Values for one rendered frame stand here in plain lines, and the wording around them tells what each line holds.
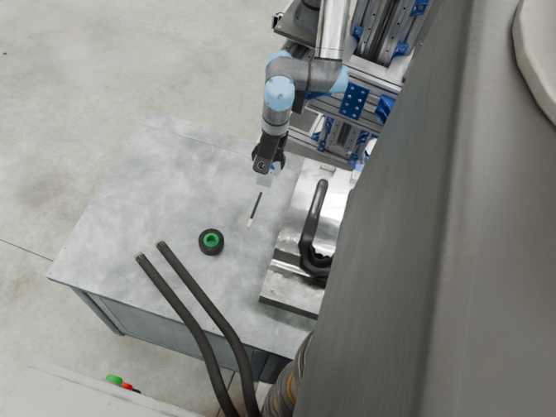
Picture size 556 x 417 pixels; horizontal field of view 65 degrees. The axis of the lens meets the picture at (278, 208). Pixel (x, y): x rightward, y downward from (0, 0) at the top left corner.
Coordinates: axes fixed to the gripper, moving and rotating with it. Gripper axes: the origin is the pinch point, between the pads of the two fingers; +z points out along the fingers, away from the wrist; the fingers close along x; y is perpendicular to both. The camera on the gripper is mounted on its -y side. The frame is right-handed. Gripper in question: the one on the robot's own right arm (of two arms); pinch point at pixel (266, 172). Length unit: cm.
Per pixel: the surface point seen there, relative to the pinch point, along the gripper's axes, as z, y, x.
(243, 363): 1, -56, -12
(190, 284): 7.6, -39.3, 9.7
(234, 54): 95, 147, 62
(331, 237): 3.3, -13.5, -25.2
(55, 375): -52, -74, 9
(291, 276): 9.0, -27.1, -17.3
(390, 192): -100, -65, -17
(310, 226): 5.2, -10.8, -18.3
